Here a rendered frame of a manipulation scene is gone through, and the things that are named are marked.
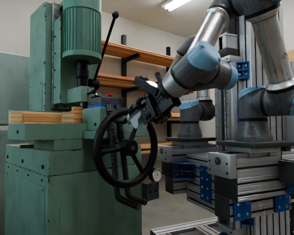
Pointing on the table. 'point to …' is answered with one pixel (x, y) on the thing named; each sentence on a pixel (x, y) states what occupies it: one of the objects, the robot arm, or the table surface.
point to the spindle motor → (82, 31)
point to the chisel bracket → (79, 94)
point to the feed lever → (102, 54)
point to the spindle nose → (82, 72)
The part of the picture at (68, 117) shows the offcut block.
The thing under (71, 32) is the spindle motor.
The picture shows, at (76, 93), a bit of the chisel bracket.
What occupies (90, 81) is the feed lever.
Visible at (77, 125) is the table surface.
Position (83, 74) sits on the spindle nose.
